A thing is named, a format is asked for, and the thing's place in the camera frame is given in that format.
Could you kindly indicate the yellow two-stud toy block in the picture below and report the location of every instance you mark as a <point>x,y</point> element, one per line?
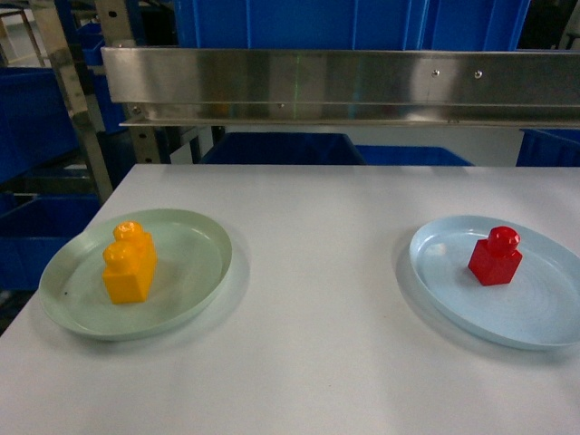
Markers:
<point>130,264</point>

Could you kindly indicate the red one-stud toy block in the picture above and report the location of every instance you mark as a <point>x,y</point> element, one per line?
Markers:
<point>496,258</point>

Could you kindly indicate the blue bin behind table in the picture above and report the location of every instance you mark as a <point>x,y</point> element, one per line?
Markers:
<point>284,148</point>

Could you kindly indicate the light green plate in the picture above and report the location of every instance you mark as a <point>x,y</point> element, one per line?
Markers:
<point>194,253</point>

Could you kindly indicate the stainless steel shelf beam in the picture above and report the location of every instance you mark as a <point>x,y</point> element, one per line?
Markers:
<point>178,86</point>

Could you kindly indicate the large blue bin top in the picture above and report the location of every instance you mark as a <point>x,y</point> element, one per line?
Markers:
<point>467,26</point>

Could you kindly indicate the blue bin lower left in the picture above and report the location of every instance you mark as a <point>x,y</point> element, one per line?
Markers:
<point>33,232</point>

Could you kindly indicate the blue bin far right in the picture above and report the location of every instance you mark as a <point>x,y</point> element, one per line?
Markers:
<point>549,148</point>

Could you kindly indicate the light blue plate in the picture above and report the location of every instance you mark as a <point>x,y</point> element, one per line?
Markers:
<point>537,310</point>

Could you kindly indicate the blue bin left shelf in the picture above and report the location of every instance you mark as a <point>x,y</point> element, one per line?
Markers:
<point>35,123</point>

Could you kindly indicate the metal rack upright post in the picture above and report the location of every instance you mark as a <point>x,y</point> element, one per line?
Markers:
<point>56,27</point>

